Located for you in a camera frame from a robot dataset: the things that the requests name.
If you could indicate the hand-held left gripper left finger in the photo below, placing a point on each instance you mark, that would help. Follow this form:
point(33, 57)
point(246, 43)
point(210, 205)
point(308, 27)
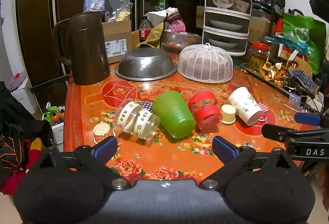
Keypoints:
point(106, 147)

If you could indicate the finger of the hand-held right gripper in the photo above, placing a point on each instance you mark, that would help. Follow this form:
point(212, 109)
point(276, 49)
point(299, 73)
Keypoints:
point(280, 131)
point(308, 119)

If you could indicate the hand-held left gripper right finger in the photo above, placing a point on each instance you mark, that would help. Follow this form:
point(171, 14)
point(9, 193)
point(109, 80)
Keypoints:
point(224, 148)

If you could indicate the clear cup with ribbon bands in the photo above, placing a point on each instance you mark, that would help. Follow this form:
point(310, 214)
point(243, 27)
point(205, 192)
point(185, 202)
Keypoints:
point(133, 121)

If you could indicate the white printed paper cup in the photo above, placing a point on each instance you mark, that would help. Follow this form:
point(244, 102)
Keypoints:
point(244, 105)

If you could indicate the clear cup with red bands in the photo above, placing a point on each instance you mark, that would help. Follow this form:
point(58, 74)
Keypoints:
point(205, 108)

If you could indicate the green plastic cup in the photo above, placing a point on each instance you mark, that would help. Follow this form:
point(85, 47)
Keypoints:
point(174, 116)

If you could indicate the orange dotted paper baking cup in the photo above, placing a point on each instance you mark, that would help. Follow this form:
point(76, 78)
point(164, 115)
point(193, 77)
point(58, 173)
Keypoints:
point(102, 133)

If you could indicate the red dotted paper baking cup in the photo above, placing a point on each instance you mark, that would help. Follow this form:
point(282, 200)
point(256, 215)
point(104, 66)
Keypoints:
point(264, 110)

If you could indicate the yellow paper baking cup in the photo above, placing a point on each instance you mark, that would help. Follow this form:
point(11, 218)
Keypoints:
point(228, 113)

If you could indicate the dark dotted paper baking cup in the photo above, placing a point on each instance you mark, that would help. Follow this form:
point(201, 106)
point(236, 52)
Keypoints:
point(146, 106)

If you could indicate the dried orange peels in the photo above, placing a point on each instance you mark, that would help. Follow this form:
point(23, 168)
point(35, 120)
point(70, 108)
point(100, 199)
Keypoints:
point(273, 72)

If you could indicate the green and orange toy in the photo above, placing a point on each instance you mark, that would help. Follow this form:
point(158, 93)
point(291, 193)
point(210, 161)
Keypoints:
point(54, 114)

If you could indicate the glass jar with red lid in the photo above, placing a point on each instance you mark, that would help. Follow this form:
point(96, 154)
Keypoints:
point(257, 58)

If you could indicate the clear glass jar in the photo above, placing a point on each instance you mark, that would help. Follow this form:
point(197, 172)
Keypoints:
point(272, 45)

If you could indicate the green shopping bag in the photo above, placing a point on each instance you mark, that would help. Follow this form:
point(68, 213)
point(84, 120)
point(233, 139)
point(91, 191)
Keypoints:
point(305, 36)

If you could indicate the white plastic food cover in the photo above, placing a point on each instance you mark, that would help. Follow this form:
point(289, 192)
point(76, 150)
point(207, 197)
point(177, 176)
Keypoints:
point(205, 64)

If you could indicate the dark clothing pile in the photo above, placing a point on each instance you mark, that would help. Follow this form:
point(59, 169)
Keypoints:
point(18, 134)

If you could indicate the steel colander bowl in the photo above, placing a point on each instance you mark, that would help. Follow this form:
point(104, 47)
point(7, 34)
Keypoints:
point(146, 64)

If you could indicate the brown plastic pitcher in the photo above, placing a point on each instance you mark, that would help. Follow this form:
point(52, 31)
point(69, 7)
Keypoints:
point(87, 54)

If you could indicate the white cardboard box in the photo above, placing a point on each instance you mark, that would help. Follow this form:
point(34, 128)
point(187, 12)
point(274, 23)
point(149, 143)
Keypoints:
point(21, 92)

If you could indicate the plain cardboard box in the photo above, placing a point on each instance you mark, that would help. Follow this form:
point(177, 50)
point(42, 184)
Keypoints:
point(259, 28)

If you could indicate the white ceramic plate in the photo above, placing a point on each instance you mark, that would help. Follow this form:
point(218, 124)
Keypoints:
point(226, 24)
point(222, 43)

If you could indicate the cardboard box with label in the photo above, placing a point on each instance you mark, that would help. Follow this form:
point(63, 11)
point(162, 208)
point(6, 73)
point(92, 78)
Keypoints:
point(117, 33)

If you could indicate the steel basin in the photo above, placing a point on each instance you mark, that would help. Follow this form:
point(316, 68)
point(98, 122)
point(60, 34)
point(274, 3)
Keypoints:
point(180, 40)

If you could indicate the yellow cloth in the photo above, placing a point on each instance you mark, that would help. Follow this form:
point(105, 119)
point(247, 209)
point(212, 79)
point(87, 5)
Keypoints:
point(153, 37)

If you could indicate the cola bottle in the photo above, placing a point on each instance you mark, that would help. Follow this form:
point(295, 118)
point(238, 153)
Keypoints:
point(144, 32)

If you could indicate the pink patterned ceramic bowl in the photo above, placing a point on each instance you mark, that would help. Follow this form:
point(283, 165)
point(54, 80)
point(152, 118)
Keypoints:
point(241, 5)

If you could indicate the pink plastic bag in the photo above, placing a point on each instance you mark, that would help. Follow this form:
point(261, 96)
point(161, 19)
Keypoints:
point(176, 25)

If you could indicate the floral ceramic bowl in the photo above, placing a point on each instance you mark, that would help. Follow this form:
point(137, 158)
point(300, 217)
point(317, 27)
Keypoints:
point(222, 2)

